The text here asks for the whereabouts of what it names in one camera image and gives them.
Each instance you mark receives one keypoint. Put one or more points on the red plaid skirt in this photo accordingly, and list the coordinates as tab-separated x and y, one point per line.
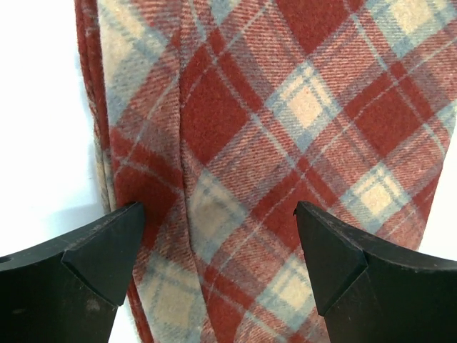
220	116

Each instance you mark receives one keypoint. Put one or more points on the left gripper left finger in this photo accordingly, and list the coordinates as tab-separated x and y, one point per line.
68	289

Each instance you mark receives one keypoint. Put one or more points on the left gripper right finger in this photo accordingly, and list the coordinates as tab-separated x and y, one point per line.
370	290

